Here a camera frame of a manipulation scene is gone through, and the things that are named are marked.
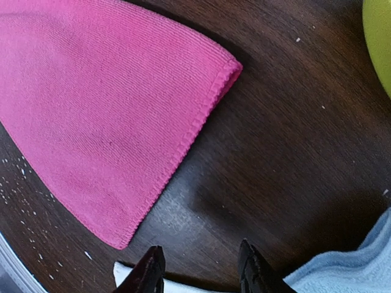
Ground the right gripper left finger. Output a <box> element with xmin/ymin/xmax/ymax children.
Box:
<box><xmin>113</xmin><ymin>245</ymin><xmax>166</xmax><ymax>293</ymax></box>

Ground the pink towel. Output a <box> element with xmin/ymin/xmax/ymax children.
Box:
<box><xmin>1</xmin><ymin>1</ymin><xmax>243</xmax><ymax>250</ymax></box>

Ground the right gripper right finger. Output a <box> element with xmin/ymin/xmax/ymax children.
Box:
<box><xmin>238</xmin><ymin>239</ymin><xmax>295</xmax><ymax>293</ymax></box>

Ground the light blue towel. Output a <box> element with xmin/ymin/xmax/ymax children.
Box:
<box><xmin>283</xmin><ymin>209</ymin><xmax>390</xmax><ymax>292</ymax></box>

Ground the cream white towel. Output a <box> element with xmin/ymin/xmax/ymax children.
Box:
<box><xmin>113</xmin><ymin>261</ymin><xmax>222</xmax><ymax>293</ymax></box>

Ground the lime green bowl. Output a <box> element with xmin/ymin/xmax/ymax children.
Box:
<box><xmin>362</xmin><ymin>0</ymin><xmax>390</xmax><ymax>97</ymax></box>

